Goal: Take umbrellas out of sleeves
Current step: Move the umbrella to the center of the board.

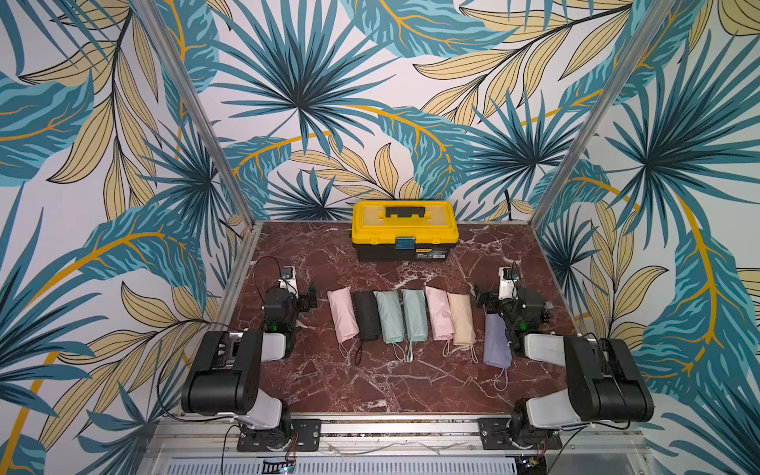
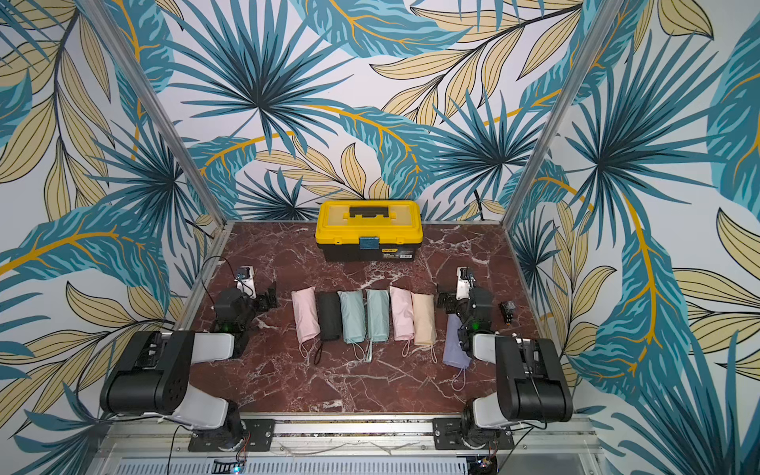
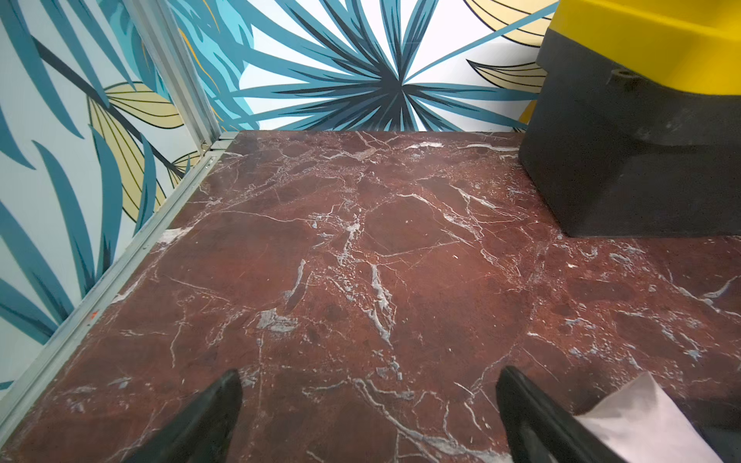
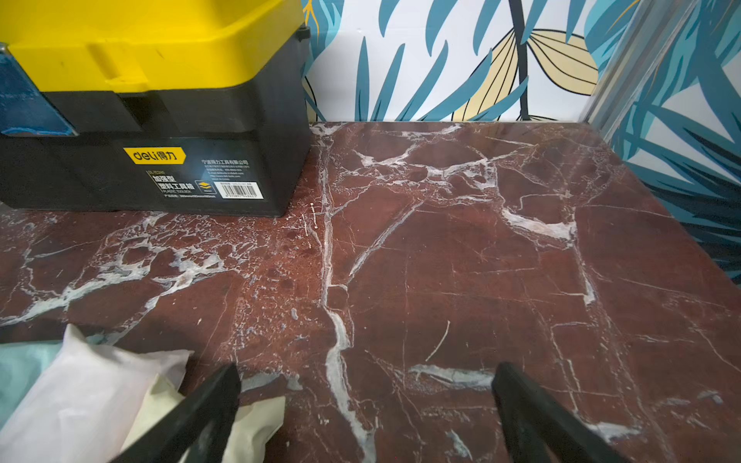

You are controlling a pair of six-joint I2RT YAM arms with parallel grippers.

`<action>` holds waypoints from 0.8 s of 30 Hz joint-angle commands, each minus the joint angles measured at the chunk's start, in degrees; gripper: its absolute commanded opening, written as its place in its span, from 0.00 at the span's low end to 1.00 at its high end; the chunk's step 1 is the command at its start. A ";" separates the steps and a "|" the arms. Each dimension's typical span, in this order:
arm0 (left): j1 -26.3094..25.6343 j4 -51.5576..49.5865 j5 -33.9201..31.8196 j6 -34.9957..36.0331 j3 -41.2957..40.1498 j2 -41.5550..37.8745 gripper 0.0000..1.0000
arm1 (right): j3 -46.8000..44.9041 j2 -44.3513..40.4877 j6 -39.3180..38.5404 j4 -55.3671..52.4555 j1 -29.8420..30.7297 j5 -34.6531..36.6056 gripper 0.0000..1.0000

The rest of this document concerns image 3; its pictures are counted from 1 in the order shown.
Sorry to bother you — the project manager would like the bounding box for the yellow black toolbox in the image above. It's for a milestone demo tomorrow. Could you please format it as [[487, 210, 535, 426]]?
[[519, 1, 740, 237]]

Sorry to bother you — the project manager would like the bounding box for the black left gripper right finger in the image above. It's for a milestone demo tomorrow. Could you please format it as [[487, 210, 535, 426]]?
[[496, 366, 623, 462]]

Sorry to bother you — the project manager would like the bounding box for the aluminium frame rail left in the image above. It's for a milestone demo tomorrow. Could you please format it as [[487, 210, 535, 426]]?
[[1, 1, 224, 444]]

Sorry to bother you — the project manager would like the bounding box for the pink umbrella sleeve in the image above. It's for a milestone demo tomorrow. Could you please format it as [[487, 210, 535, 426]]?
[[576, 372, 721, 462]]

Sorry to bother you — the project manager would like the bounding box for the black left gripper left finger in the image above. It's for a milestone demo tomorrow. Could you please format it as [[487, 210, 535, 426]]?
[[127, 370, 242, 462]]

